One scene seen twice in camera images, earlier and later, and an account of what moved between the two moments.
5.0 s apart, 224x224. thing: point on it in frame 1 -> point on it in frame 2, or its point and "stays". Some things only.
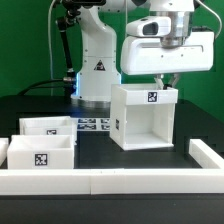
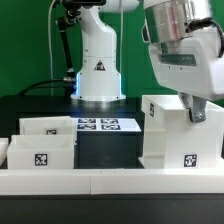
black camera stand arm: (64, 23) stays
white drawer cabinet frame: (142, 116) -> (172, 140)
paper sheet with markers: (94, 124) stays
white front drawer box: (40, 152) stays
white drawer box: (49, 125) stays
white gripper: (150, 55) -> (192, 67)
